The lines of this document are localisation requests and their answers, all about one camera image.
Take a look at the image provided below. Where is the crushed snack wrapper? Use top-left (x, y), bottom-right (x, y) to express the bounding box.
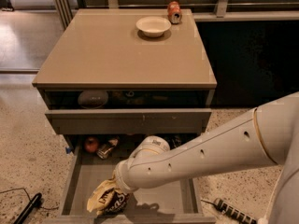
top-left (96, 136), bottom-right (120, 160)

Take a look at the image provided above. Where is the black handle tool on floor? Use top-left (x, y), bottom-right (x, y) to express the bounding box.
top-left (13, 192), bottom-right (42, 224)

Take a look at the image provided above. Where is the dark crumpled foil bag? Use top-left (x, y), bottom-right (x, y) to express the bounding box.
top-left (170, 135), bottom-right (182, 148)

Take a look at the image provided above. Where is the orange soda can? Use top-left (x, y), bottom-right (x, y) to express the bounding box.
top-left (167, 1), bottom-right (182, 24)

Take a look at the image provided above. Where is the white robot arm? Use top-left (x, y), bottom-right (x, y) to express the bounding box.
top-left (115, 92), bottom-right (299, 224)

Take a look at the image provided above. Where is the thin black cable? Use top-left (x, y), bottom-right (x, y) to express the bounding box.
top-left (0, 188), bottom-right (60, 211)

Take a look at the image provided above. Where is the red apple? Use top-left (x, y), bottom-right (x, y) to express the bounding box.
top-left (84, 136), bottom-right (99, 153)

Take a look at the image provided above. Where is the black power strip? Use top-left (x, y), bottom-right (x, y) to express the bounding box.
top-left (214, 198), bottom-right (257, 224)

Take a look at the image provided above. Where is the grey drawer cabinet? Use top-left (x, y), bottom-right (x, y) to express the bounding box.
top-left (33, 9), bottom-right (217, 147)

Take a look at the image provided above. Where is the grey round object in drawer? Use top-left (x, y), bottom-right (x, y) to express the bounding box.
top-left (78, 90), bottom-right (108, 108)

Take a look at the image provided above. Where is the brown sea salt chip bag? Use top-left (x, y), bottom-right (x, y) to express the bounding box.
top-left (87, 179), bottom-right (130, 216)

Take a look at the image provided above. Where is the white bowl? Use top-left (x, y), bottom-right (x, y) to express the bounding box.
top-left (135, 16), bottom-right (171, 37)

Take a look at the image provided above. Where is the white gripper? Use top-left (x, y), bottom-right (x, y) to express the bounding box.
top-left (114, 165), bottom-right (137, 194)

